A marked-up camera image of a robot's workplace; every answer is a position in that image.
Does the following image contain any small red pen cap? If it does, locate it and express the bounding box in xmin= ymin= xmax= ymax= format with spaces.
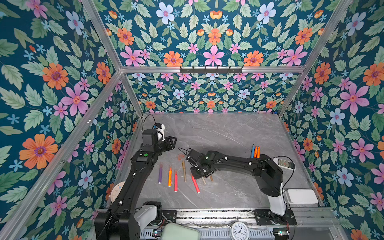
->
xmin=177 ymin=154 xmax=185 ymax=161

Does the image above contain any blue marker pen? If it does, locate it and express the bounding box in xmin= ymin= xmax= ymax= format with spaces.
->
xmin=251 ymin=145 xmax=255 ymax=158

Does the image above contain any yellow orange marker pen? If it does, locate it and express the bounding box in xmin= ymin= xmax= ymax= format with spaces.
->
xmin=257 ymin=146 xmax=261 ymax=158

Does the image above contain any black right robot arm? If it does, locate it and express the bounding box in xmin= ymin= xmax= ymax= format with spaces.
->
xmin=186 ymin=149 xmax=297 ymax=226

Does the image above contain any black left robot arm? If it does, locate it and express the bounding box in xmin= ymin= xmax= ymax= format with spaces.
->
xmin=95 ymin=129 xmax=177 ymax=240

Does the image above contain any purple marker pen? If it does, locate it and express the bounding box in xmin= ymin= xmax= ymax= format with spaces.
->
xmin=158 ymin=163 xmax=163 ymax=185

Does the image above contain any beige round alarm clock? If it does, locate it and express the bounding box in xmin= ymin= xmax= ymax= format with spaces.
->
xmin=110 ymin=181 xmax=125 ymax=203

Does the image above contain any pale green box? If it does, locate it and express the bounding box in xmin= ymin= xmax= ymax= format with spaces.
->
xmin=161 ymin=223 xmax=200 ymax=240

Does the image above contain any white analog clock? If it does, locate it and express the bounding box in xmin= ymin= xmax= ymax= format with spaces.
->
xmin=230 ymin=222 xmax=250 ymax=240

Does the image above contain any white remote control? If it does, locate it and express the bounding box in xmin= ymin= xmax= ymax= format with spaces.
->
xmin=273 ymin=158 xmax=296 ymax=171

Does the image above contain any white flat box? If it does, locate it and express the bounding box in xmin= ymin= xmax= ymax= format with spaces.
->
xmin=285 ymin=189 xmax=319 ymax=205

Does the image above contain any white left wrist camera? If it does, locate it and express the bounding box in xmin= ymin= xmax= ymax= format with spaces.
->
xmin=153 ymin=123 xmax=165 ymax=141

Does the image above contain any black hook rail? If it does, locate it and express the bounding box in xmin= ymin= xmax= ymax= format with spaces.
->
xmin=179 ymin=66 xmax=243 ymax=75

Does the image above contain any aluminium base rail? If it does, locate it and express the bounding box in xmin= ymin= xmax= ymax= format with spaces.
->
xmin=158 ymin=207 xmax=341 ymax=228

